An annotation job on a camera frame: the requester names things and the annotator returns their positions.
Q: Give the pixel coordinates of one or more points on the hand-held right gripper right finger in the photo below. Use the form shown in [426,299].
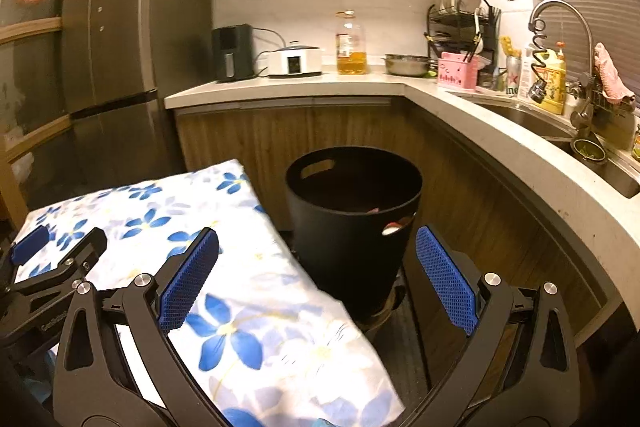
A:
[445,279]

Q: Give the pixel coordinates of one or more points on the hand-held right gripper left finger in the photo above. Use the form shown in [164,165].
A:
[187,279]

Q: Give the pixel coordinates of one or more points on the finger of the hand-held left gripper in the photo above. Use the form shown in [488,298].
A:
[30,244]
[85,248]

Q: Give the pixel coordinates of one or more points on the pink plastic bag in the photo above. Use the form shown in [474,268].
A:
[374,210]

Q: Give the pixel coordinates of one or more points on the black trash bin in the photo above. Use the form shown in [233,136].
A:
[345,257]

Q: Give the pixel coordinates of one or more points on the floral printed blanket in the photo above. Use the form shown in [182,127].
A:
[280,337]

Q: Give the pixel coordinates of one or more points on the steel sink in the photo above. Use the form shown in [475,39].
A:
[525,117]

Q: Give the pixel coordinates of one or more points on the steel strainer cup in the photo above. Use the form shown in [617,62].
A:
[590,151]

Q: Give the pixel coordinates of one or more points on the pink utensil holder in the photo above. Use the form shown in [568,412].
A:
[457,77]

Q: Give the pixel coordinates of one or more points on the wooden glass door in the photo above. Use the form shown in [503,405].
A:
[30,29]

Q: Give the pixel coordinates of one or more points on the steel basin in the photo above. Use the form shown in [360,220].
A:
[407,66]

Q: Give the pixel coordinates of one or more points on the white plastic bottle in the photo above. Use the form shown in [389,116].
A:
[526,77]

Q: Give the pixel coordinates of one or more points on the yellow detergent bottle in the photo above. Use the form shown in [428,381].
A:
[555,87]

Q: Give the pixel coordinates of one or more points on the grey refrigerator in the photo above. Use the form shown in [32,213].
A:
[140,32]

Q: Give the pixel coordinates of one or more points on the black air fryer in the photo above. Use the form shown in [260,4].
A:
[232,52]

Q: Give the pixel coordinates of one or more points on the white electric cooker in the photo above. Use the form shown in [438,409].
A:
[295,64]

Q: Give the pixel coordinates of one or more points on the cooking oil bottle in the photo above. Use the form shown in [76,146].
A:
[352,57]

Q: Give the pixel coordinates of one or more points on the black dish rack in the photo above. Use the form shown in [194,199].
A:
[450,27]

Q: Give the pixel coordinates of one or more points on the pink cloth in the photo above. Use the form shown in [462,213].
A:
[612,77]

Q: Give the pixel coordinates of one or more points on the steel faucet with coil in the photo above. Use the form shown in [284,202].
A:
[560,2]

